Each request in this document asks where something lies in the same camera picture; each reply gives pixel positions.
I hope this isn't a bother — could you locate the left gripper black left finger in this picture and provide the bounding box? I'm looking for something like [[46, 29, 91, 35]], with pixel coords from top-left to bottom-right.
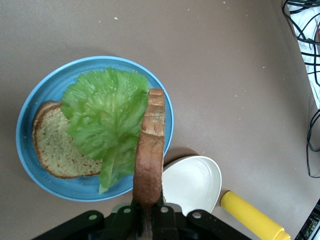
[[32, 197, 145, 240]]

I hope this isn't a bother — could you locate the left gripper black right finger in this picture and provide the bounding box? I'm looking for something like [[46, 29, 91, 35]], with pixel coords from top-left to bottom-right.
[[152, 197, 248, 240]]

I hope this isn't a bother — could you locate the yellow mustard squeeze bottle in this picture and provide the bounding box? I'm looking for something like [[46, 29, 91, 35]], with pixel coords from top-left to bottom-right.
[[219, 190, 292, 240]]

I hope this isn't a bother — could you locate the brown toast bread slice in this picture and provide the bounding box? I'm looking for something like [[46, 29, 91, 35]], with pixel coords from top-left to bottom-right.
[[132, 88, 166, 240], [32, 100, 105, 180]]

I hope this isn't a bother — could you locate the green lettuce leaf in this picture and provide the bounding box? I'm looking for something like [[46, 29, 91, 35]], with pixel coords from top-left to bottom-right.
[[61, 66, 151, 195]]

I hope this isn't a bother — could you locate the beige plate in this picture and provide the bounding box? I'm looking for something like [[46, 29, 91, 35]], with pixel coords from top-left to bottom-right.
[[161, 155, 223, 215]]

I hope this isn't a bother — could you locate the blue plate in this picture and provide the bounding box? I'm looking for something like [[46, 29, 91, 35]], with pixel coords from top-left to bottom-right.
[[15, 55, 175, 203]]

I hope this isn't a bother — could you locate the black cable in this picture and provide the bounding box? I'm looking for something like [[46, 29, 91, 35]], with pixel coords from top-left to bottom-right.
[[306, 107, 320, 179], [281, 0, 320, 46]]

